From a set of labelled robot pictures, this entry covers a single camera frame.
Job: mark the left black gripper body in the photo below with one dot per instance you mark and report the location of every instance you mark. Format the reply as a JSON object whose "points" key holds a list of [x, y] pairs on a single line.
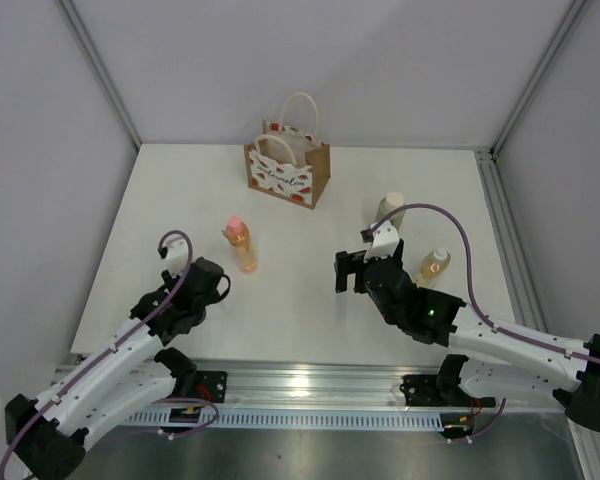
{"points": [[200, 315]]}

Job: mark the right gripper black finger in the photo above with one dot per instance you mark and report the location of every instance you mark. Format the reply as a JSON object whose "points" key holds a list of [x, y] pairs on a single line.
{"points": [[361, 283], [347, 264]]}

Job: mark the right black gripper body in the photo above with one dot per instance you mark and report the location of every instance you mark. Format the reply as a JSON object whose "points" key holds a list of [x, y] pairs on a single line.
{"points": [[396, 260]]}

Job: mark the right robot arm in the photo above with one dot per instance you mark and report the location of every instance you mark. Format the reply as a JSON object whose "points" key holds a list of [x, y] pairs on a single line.
{"points": [[533, 363]]}

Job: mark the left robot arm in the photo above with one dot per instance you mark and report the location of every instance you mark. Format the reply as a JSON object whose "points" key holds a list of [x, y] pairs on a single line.
{"points": [[51, 433]]}

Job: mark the watermelon print canvas bag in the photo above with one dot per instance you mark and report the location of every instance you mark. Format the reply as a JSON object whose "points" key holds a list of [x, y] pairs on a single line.
{"points": [[287, 162]]}

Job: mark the orange bottle pink cap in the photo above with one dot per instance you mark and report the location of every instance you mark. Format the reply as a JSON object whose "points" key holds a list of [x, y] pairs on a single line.
{"points": [[238, 235]]}

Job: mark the small amber bottle white cap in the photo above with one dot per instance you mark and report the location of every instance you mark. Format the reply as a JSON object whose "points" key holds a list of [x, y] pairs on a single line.
{"points": [[432, 267]]}

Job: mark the green bottle white cap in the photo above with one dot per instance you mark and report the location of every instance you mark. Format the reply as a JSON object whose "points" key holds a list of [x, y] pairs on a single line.
{"points": [[390, 202]]}

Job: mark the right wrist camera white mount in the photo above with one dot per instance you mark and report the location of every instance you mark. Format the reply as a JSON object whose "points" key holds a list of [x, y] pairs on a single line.
{"points": [[383, 239]]}

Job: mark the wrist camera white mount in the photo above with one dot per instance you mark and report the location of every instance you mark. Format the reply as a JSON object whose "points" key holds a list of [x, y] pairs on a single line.
{"points": [[383, 239], [176, 256]]}

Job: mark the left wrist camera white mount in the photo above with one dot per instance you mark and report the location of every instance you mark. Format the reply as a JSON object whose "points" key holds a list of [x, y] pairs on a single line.
{"points": [[176, 256]]}

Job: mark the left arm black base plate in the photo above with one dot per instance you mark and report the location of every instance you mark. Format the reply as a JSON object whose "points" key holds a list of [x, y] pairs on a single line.
{"points": [[207, 385]]}

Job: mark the aluminium mounting rail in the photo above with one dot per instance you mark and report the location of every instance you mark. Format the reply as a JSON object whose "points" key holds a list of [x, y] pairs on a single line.
{"points": [[254, 384]]}

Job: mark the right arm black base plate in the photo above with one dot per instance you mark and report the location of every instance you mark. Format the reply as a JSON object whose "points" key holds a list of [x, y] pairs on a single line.
{"points": [[426, 390]]}

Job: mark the white slotted cable duct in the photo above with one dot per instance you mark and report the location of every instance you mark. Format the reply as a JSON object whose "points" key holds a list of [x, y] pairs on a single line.
{"points": [[393, 420]]}

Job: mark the right side aluminium rail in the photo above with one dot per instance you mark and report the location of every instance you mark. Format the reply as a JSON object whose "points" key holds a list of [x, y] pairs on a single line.
{"points": [[524, 296]]}

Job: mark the right aluminium frame post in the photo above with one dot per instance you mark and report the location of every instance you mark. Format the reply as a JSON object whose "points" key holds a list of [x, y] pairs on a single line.
{"points": [[541, 71]]}

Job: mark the aluminium frame post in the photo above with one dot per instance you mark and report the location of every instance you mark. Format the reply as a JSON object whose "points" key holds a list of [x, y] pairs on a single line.
{"points": [[94, 61], [541, 71]]}

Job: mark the left aluminium frame post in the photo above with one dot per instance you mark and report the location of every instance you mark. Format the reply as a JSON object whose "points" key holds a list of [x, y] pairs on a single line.
{"points": [[94, 61]]}

